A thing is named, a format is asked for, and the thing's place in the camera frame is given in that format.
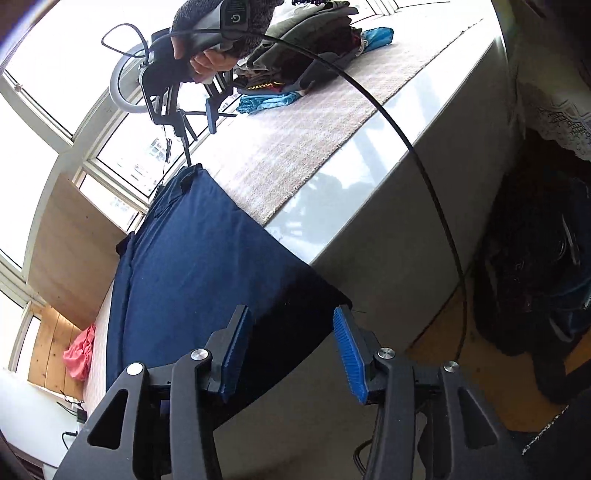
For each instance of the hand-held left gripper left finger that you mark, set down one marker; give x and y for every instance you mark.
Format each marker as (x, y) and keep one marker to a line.
(233, 355)

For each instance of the wooden cabinet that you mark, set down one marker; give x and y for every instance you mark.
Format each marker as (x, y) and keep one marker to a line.
(74, 240)

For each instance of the white lace cloth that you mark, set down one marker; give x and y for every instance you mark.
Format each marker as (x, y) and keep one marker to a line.
(563, 120)

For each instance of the pink garment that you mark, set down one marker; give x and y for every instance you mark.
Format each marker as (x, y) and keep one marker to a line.
(78, 355)

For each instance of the navy blue shirt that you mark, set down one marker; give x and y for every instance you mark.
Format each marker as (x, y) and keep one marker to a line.
(194, 277)

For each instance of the person's right hand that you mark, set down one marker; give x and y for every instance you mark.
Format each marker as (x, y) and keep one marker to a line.
(207, 62)

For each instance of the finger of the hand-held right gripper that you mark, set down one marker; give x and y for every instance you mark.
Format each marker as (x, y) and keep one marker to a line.
(161, 106)
(212, 115)

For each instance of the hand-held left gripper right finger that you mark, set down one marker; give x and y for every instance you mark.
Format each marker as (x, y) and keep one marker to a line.
(351, 360)

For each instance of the light blue garment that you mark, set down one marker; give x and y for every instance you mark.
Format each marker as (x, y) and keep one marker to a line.
(377, 39)

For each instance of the dark bag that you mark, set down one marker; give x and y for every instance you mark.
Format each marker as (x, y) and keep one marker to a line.
(531, 277)

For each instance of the person's torso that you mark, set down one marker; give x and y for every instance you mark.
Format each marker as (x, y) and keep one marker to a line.
(568, 452)

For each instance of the stack of folded clothes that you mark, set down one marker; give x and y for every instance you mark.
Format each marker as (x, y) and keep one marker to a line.
(304, 50)

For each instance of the pink plaid blanket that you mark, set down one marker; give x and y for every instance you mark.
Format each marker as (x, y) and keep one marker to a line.
(300, 138)

